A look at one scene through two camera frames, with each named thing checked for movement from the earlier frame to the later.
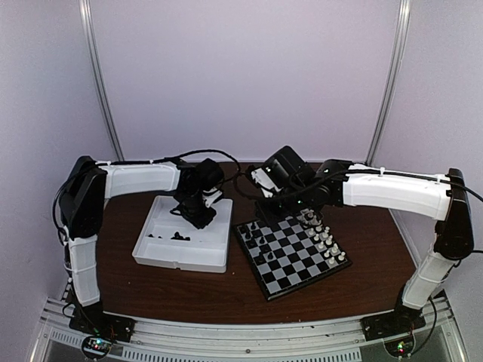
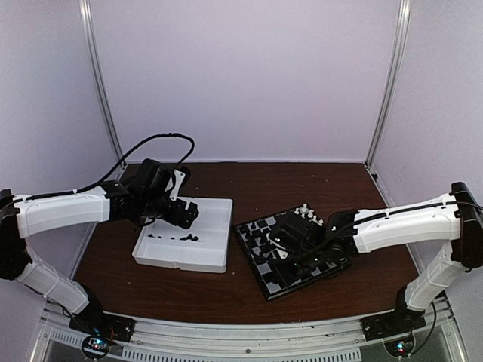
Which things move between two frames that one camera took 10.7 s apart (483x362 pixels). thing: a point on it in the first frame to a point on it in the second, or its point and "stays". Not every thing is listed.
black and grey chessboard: (287, 253) stays
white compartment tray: (169, 240) stays
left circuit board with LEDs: (96, 346) stays
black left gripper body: (190, 207) to (152, 208)
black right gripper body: (291, 198) to (307, 256)
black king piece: (260, 259) stays
